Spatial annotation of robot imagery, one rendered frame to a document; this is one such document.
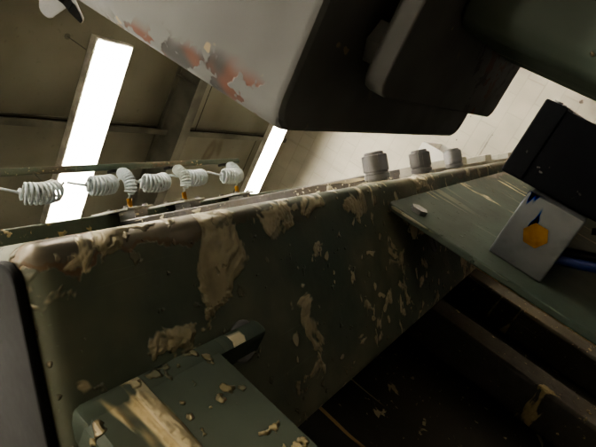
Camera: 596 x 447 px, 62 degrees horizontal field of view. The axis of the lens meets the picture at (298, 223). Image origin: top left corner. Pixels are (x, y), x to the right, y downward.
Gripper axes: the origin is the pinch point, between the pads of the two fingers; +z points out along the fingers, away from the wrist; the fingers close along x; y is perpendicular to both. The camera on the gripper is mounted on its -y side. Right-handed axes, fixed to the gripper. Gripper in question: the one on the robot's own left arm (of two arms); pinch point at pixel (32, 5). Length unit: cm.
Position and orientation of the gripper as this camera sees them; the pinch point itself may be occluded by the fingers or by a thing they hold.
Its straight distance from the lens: 75.8
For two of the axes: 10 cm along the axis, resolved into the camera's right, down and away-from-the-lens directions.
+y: -7.1, 4.8, 5.2
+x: -5.4, 1.2, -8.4
